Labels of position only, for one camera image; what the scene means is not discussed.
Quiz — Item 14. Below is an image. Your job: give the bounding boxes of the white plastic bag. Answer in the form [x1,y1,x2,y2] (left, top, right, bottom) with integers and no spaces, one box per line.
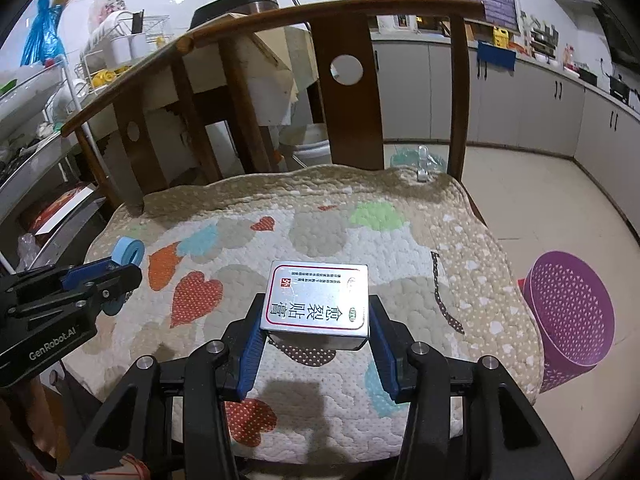
[89,0,126,26]

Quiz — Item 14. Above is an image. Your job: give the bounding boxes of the black rice cooker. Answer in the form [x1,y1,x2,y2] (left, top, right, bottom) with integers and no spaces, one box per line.
[190,0,280,33]

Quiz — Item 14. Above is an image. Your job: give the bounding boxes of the black range hood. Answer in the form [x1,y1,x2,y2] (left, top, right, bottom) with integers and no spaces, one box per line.
[595,2,640,68]

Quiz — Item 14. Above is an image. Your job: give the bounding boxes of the brown wooden chair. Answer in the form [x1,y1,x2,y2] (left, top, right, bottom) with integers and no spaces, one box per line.
[61,0,488,221]

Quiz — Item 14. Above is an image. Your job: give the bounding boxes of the wooden table white cover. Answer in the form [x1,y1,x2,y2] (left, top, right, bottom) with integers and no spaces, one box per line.
[100,25,321,196]

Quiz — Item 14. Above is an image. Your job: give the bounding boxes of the purple perforated basket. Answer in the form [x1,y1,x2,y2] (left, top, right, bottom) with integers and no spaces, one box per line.
[529,251,616,395]

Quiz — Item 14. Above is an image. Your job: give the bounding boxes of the blue plastic bag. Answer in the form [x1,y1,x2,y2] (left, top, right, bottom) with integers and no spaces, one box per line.
[20,0,68,66]

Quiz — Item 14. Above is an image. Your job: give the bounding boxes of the small white box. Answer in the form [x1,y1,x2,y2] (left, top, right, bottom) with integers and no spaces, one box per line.
[259,260,372,352]

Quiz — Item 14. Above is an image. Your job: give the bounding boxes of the white plastic bucket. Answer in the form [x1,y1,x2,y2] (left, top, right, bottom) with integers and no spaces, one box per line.
[279,122,332,167]

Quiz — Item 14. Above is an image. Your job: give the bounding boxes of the metal mesh shelf rack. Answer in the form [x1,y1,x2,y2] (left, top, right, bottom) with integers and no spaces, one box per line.
[0,65,108,271]

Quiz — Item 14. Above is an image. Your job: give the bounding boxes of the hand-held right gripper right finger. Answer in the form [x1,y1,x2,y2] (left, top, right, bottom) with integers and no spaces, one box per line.
[367,294,576,480]

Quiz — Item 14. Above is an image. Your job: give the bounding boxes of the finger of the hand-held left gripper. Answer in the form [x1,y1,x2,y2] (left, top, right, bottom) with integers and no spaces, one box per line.
[10,257,121,306]
[15,262,143,323]

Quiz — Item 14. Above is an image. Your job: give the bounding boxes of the quilted heart-print chair cushion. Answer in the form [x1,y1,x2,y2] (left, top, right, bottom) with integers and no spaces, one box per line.
[62,164,545,463]

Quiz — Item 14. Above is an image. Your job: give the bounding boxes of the clear plastic bag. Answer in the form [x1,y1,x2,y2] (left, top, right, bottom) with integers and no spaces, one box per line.
[17,232,41,271]

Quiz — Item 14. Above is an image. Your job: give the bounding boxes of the metal spice rack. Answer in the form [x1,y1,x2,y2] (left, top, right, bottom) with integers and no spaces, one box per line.
[522,15,561,53]

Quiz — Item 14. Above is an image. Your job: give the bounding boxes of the grey kitchen base cabinets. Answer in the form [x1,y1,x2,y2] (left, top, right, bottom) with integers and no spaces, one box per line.
[370,35,640,241]

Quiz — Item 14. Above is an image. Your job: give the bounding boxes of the blue hanging towel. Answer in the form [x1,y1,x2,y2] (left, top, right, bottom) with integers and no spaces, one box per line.
[477,40,517,73]

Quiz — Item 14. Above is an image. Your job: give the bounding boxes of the orange red carton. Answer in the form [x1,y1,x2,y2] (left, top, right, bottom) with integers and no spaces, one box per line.
[20,182,98,236]

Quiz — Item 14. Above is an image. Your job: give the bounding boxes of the blue tape roll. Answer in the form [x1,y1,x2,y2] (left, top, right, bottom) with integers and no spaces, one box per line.
[102,237,146,317]

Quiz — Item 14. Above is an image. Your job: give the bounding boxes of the teal plastic bag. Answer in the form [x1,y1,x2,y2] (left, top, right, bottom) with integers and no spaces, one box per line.
[390,146,448,173]

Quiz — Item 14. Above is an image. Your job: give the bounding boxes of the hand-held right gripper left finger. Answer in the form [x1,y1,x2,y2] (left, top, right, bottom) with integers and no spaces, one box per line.
[59,292,268,480]

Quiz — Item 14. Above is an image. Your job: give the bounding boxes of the white wire dish rack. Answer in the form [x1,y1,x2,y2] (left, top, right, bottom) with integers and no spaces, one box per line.
[75,7,173,96]

